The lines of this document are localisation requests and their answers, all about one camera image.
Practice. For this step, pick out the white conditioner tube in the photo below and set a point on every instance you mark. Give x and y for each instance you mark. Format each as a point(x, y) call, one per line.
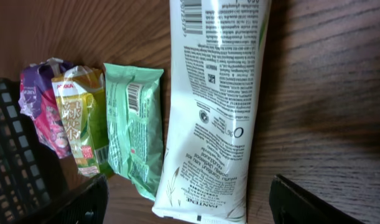
point(217, 49)

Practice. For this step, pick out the green tea drink carton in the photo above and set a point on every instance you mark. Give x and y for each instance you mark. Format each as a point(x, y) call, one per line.
point(81, 101)

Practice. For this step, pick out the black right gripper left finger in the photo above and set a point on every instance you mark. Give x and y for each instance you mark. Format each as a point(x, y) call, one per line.
point(85, 204)

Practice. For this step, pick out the red purple snack bag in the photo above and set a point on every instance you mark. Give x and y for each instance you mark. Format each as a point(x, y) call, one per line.
point(37, 101)

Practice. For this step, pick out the grey plastic mesh basket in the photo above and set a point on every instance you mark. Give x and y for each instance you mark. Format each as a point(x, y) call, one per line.
point(30, 173)

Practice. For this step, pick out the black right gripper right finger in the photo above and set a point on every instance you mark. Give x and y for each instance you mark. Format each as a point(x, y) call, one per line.
point(291, 204)

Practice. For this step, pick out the teal snack packet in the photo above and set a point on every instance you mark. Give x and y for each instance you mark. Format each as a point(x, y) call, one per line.
point(134, 122)

